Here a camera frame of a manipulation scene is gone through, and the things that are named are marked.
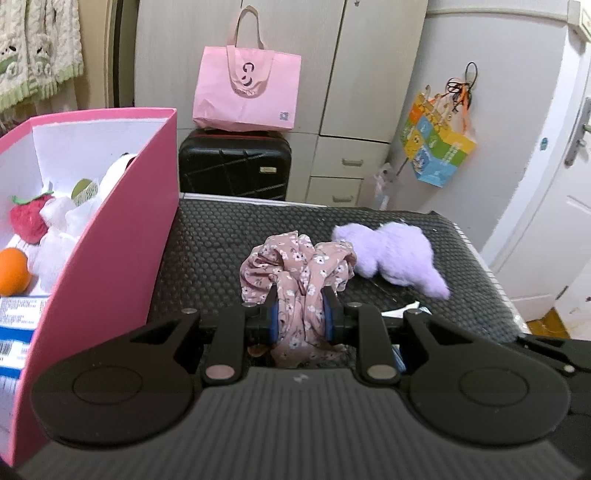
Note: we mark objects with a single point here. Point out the white panda plush toy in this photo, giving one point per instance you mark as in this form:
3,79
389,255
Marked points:
115,173

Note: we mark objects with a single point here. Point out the cream fuzzy cardigan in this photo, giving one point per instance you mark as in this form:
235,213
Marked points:
46,37

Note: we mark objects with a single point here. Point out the white door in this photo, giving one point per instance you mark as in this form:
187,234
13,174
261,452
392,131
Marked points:
554,207

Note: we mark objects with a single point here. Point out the black suitcase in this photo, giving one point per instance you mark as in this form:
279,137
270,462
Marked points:
231,170

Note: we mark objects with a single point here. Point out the pink cardboard box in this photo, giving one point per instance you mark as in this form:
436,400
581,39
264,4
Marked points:
115,258

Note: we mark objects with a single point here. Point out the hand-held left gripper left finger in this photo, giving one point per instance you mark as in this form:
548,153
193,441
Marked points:
273,318

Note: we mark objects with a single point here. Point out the colourful paper gift bag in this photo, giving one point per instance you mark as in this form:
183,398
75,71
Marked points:
434,147

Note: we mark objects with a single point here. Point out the pink tote bag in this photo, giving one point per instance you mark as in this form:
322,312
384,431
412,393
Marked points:
244,101

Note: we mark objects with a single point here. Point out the pink floral cloth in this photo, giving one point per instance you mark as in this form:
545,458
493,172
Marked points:
300,272

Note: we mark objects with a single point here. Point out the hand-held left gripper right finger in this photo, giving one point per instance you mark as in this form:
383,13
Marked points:
327,316

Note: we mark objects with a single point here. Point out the white wipes pack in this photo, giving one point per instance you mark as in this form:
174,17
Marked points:
11,353

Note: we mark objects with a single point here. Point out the white paper scrap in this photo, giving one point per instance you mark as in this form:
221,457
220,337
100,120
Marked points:
408,308

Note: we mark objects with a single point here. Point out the beige wardrobe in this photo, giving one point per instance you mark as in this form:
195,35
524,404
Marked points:
369,69

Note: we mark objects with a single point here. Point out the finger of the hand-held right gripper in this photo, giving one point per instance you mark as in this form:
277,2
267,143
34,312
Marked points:
554,350

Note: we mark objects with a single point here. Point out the blue wet wipes packet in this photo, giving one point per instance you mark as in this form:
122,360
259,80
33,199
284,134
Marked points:
18,314

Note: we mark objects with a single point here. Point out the white plastic bag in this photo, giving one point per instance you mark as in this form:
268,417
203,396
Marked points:
383,184

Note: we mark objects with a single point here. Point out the purple plush toy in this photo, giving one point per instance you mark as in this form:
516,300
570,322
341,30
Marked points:
397,254

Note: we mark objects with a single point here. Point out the red strawberry plush toy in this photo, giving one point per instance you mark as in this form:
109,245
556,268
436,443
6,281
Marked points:
27,219

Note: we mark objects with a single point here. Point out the orange ball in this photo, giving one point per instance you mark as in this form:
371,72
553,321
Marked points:
11,272

